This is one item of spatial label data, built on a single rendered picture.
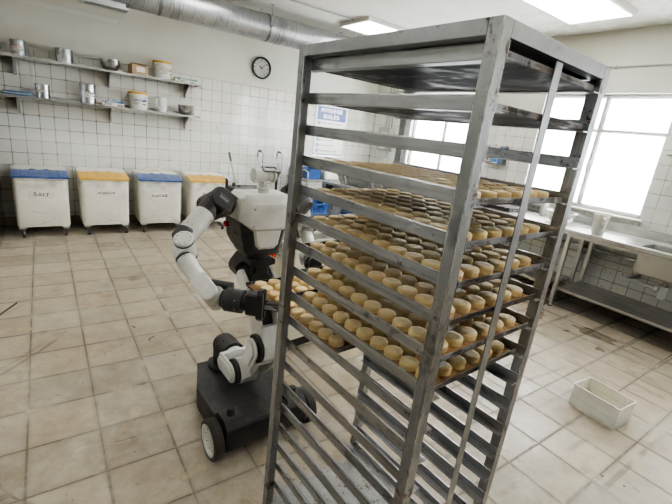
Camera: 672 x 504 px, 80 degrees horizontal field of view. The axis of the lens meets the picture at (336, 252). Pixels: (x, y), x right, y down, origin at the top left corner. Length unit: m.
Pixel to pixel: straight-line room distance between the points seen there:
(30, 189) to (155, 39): 2.49
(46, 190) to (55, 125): 0.96
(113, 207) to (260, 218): 4.10
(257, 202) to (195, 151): 4.79
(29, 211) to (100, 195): 0.74
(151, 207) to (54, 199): 1.05
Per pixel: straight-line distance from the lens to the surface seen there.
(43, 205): 5.79
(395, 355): 1.10
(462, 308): 1.00
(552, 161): 1.23
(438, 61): 0.93
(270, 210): 1.88
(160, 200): 5.90
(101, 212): 5.83
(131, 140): 6.40
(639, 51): 5.76
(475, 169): 0.81
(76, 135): 6.33
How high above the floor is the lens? 1.60
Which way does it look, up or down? 17 degrees down
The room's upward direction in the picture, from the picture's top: 7 degrees clockwise
